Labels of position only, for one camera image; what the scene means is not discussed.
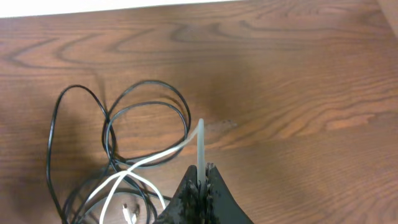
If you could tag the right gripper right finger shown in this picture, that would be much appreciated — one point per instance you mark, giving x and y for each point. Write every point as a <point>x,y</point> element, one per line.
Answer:
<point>221,207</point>

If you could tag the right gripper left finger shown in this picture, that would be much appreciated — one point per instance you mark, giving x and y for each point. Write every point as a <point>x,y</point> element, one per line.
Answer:
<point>184,205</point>

